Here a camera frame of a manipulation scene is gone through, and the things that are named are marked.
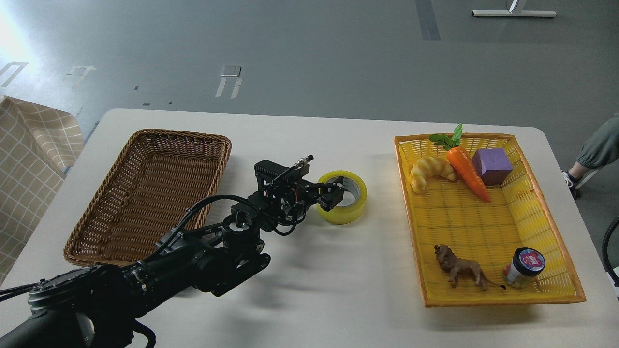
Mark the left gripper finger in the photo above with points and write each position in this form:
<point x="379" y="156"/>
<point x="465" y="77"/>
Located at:
<point x="329" y="200"/>
<point x="330" y="185"/>

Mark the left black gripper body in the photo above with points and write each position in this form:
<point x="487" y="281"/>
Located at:
<point x="299" y="196"/>

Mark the yellow tape roll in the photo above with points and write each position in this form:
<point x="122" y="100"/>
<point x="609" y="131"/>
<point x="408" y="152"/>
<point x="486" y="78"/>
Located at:
<point x="355" y="194"/>

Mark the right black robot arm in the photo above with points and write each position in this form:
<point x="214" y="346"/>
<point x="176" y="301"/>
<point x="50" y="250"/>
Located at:
<point x="606" y="263"/>

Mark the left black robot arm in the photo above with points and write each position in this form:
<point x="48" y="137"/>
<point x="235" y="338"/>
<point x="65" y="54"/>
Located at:
<point x="215" y="247"/>

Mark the toy croissant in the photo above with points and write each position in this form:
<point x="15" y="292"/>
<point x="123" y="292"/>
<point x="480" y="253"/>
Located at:
<point x="427" y="167"/>

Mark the toy carrot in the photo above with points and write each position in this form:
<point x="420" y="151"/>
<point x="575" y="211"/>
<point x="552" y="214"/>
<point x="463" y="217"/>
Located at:
<point x="460" y="160"/>

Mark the toy lion figure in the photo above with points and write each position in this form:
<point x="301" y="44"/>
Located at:
<point x="455" y="266"/>

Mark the brown wicker basket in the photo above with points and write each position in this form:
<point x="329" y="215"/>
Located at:
<point x="157" y="176"/>

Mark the yellow plastic basket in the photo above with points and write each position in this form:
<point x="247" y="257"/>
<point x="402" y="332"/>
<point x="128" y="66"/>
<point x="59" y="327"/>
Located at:
<point x="449" y="213"/>

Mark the purple cube block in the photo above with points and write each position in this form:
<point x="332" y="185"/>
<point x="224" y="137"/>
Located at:
<point x="492" y="165"/>

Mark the small jar dark lid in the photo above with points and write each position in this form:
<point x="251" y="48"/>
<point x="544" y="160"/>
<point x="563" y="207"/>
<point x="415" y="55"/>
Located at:
<point x="526" y="264"/>

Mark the white metal stand base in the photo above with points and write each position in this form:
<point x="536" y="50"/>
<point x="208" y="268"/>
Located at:
<point x="514" y="8"/>

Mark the beige checkered cloth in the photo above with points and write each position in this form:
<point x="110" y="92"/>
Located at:
<point x="37" y="145"/>

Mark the person leg grey trousers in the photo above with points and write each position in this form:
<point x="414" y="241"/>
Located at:
<point x="601" y="149"/>

